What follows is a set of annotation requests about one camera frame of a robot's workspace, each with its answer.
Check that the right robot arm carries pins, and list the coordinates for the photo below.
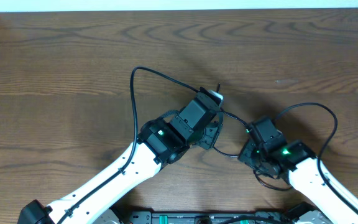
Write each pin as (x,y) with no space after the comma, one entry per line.
(268,153)

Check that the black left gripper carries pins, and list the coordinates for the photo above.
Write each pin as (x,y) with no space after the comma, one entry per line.
(210,140)

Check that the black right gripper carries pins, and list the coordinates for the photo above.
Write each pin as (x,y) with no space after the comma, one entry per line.
(245,155)

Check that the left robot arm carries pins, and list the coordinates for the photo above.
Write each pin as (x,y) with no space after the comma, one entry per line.
(161,141)

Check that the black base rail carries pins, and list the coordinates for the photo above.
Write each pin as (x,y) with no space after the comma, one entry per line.
(302,213)

